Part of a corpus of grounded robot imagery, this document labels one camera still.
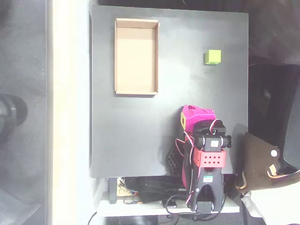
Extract open cardboard box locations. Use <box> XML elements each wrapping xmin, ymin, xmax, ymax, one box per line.
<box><xmin>114</xmin><ymin>18</ymin><xmax>160</xmax><ymax>96</ymax></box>

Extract green cube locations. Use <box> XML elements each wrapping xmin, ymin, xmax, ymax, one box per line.
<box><xmin>204</xmin><ymin>49</ymin><xmax>222</xmax><ymax>66</ymax></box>

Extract black perforated arm base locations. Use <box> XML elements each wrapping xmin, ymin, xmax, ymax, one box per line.
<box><xmin>165</xmin><ymin>140</ymin><xmax>186</xmax><ymax>177</ymax></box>

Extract light wooden piece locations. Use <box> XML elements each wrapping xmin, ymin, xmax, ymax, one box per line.
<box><xmin>117</xmin><ymin>184</ymin><xmax>132</xmax><ymax>197</ymax></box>

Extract small circuit board with wires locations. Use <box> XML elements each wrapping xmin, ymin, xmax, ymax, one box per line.
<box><xmin>123</xmin><ymin>196</ymin><xmax>143</xmax><ymax>205</ymax></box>

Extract black power adapter bundle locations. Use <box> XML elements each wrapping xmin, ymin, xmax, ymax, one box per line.
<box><xmin>137</xmin><ymin>177</ymin><xmax>189</xmax><ymax>204</ymax></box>

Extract black cable at floor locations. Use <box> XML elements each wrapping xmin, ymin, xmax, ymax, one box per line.
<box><xmin>87</xmin><ymin>210</ymin><xmax>98</xmax><ymax>225</ymax></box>

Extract brown leather bag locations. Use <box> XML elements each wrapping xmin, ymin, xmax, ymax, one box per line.
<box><xmin>235</xmin><ymin>132</ymin><xmax>300</xmax><ymax>194</ymax></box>

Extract dark brown cloth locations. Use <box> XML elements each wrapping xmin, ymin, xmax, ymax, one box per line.
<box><xmin>247</xmin><ymin>0</ymin><xmax>300</xmax><ymax>64</ymax></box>

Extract white shelf board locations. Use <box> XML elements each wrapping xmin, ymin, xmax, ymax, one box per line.
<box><xmin>97</xmin><ymin>191</ymin><xmax>240</xmax><ymax>218</ymax></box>

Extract black looped cable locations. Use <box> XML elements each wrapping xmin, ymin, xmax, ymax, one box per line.
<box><xmin>164</xmin><ymin>194</ymin><xmax>227</xmax><ymax>216</ymax></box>

